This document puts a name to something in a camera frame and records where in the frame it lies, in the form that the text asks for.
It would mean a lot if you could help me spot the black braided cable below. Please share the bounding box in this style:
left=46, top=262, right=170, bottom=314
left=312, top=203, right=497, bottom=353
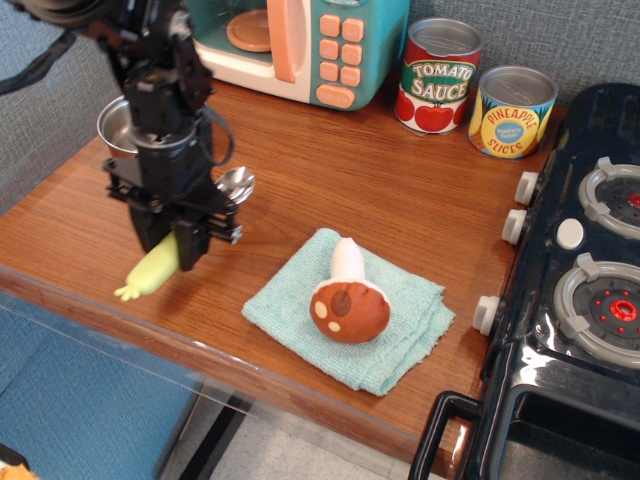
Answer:
left=0, top=29, right=79, bottom=97

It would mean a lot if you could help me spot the plush brown mushroom toy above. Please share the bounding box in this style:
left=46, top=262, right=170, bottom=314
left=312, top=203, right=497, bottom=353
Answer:
left=309, top=238, right=391, bottom=344

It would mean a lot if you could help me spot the black toy stove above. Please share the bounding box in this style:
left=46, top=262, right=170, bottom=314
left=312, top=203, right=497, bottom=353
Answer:
left=410, top=83, right=639, bottom=479

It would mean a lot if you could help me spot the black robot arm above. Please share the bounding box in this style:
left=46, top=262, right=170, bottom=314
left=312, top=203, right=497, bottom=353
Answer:
left=1, top=1, right=241, bottom=271

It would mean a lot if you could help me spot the tomato sauce can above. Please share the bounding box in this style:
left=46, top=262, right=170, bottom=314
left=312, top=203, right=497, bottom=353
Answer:
left=395, top=17, right=483, bottom=134

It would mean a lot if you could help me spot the pineapple slices can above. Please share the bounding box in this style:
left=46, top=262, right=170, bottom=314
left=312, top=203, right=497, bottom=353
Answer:
left=468, top=66, right=558, bottom=160

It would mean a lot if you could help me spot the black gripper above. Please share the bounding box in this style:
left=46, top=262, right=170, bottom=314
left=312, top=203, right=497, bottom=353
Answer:
left=104, top=107, right=241, bottom=271

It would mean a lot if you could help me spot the light blue towel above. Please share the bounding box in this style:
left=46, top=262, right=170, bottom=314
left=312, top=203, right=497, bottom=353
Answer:
left=242, top=228, right=455, bottom=396

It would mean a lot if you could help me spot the small steel pot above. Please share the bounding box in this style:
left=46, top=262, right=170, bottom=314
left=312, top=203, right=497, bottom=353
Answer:
left=96, top=96, right=138, bottom=158

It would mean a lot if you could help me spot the toy microwave oven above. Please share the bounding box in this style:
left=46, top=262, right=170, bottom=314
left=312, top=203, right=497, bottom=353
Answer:
left=185, top=1, right=410, bottom=111

